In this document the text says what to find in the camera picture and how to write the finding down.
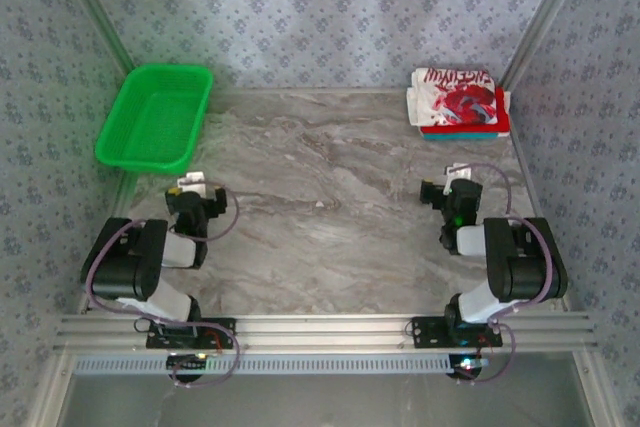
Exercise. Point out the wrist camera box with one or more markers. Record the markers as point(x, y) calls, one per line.
point(192, 180)
point(460, 171)

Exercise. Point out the aluminium table edge strip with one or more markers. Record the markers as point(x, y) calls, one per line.
point(310, 91)

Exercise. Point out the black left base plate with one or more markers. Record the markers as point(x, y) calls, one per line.
point(170, 339)

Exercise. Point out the aluminium mounting rail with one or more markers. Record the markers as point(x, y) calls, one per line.
point(325, 332)

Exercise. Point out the green plastic basket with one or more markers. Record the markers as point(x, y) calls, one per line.
point(152, 119)

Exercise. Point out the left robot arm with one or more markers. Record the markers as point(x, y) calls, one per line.
point(125, 267)

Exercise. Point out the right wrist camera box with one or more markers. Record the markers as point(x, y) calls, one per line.
point(460, 171)

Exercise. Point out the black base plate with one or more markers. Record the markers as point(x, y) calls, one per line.
point(170, 339)
point(430, 334)

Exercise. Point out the black controller board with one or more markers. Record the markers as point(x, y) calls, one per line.
point(187, 363)
point(467, 367)

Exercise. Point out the aluminium frame post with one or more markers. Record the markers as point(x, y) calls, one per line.
point(545, 12)
point(95, 12)

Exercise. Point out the white t-shirt with red print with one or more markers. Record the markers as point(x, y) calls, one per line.
point(455, 97)

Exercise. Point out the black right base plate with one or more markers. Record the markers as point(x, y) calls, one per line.
point(430, 334)

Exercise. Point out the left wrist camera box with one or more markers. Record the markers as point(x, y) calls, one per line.
point(192, 180)

